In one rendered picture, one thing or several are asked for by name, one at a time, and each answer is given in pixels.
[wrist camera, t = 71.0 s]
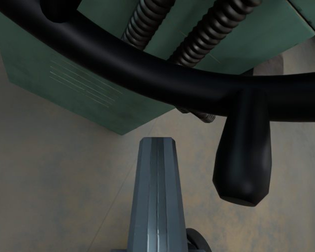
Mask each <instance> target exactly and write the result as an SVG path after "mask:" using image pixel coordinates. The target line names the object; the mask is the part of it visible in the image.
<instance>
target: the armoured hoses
mask: <svg viewBox="0 0 315 252"><path fill-rule="evenodd" d="M138 1H139V2H137V4H136V6H135V9H134V11H133V13H132V15H131V17H130V20H129V21H128V23H127V26H126V28H125V30H124V32H123V34H122V36H121V38H120V40H122V41H124V42H126V43H128V44H130V45H132V46H133V47H135V48H137V49H140V50H142V51H144V49H145V48H146V46H147V45H148V43H149V41H150V40H151V39H152V37H153V36H154V35H155V32H156V31H157V30H158V28H159V26H160V25H161V24H162V22H163V20H164V19H165V18H166V16H167V13H169V12H170V10H171V7H172V6H174V4H175V2H176V0H138ZM261 3H262V0H216V1H214V4H213V7H210V8H209V9H208V11H207V13H206V14H204V15H203V16H202V20H200V21H198V22H197V26H194V27H193V29H192V31H191V32H189V33H188V36H187V37H185V38H184V41H183V42H181V43H180V46H178V47H177V48H176V50H175V51H174V52H173V54H172V55H170V57H169V58H168V59H167V61H169V62H172V63H175V64H178V65H182V66H186V67H189V68H193V67H194V66H196V65H197V63H199V62H200V61H201V59H203V58H204V57H205V55H207V54H208V53H210V51H211V50H212V49H214V48H215V46H216V45H217V44H219V43H220V41H221V40H223V39H224V38H225V37H226V35H227V34H229V33H231V32H232V30H233V28H235V27H237V26H238V25H239V22H241V21H243V20H245V19H246V15H248V14H250V13H252V12H253V10H254V7H257V6H259V5H261ZM173 106H174V105H173ZM174 107H175V108H176V109H177V110H179V111H180V112H181V113H183V114H187V113H192V114H193V115H195V116H196V117H198V118H199V119H200V120H201V121H203V122H204V123H211V122H213V121H214V119H215V118H216V115H213V114H207V113H202V112H198V111H193V110H189V109H185V108H181V107H177V106H174Z"/></svg>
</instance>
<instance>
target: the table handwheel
mask: <svg viewBox="0 0 315 252"><path fill-rule="evenodd" d="M81 1H82V0H0V12H1V13H2V14H4V15H5V16H6V17H8V18H9V19H10V20H12V21H13V22H14V23H16V24H17V25H18V26H20V27H21V28H22V29H24V30H25V31H27V32H28V33H30V34H31V35H32V36H34V37H35V38H37V39H38V40H40V41H41V42H43V43H44V44H46V45H47V46H49V47H50V48H52V49H53V50H55V51H56V52H58V53H59V54H61V55H63V56H64V57H66V58H67V59H69V60H71V61H73V62H74V63H76V64H78V65H79V66H81V67H83V68H85V69H87V70H88V71H90V72H92V73H94V74H96V75H98V76H100V77H102V78H104V79H106V80H108V81H110V82H112V83H114V84H116V85H118V86H120V87H123V88H125V89H127V90H130V91H132V92H135V93H137V94H140V95H142V96H145V97H148V98H150V99H153V100H156V101H159V102H162V103H166V104H169V105H172V106H176V107H179V108H183V109H187V110H191V111H196V112H200V113H205V114H211V115H216V116H222V117H228V114H229V112H230V109H231V106H232V104H233V101H234V97H235V94H236V92H237V91H239V90H241V89H245V88H256V89H260V90H262V91H264V92H265V93H266V94H267V108H268V115H269V121H271V122H315V72H308V73H299V74H286V75H237V74H226V73H218V72H211V71H205V70H200V69H195V68H191V67H187V66H183V65H180V64H176V63H173V62H170V61H167V60H164V59H162V58H159V57H156V56H154V55H151V54H149V53H147V52H144V51H142V50H140V49H138V48H136V47H134V46H132V45H130V44H128V43H126V42H124V41H123V40H121V39H119V38H117V37H116V36H114V35H112V34H111V33H109V32H108V31H106V30H104V29H103V28H101V27H100V26H98V25H97V24H95V23H94V22H93V21H91V20H90V19H88V18H87V17H86V16H84V15H83V14H82V13H80V12H79V11H78V10H77V8H78V6H79V5H80V3H81Z"/></svg>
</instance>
